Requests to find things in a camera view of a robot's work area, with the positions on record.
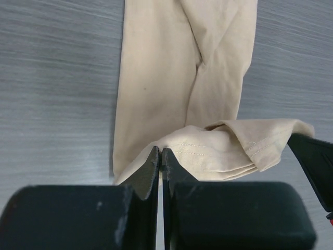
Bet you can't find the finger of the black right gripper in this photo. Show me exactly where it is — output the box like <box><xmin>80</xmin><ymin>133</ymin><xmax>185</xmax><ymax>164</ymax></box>
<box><xmin>288</xmin><ymin>133</ymin><xmax>332</xmax><ymax>213</ymax></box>

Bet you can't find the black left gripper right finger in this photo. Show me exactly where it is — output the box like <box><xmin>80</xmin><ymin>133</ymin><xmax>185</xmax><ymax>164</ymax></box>
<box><xmin>161</xmin><ymin>148</ymin><xmax>317</xmax><ymax>249</ymax></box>

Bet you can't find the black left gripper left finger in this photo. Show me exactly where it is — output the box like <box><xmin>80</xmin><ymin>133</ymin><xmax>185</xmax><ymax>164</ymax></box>
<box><xmin>1</xmin><ymin>147</ymin><xmax>159</xmax><ymax>249</ymax></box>

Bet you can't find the beige t shirt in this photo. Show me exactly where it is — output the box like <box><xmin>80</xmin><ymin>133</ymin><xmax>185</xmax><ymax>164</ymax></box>
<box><xmin>112</xmin><ymin>1</ymin><xmax>314</xmax><ymax>184</ymax></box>

